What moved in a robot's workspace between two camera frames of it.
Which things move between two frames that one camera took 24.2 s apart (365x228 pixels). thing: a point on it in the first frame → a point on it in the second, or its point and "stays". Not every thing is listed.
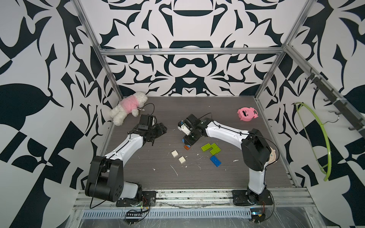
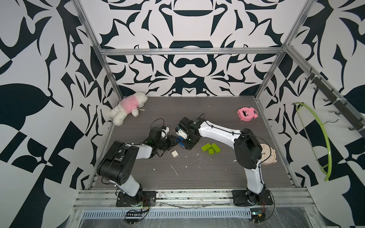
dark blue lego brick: (216, 161) → (180, 143)
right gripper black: (187, 140) stays
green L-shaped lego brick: (216, 149) stays
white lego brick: (175, 153) stays
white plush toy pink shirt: (129, 105) stays
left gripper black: (161, 130) → (172, 142)
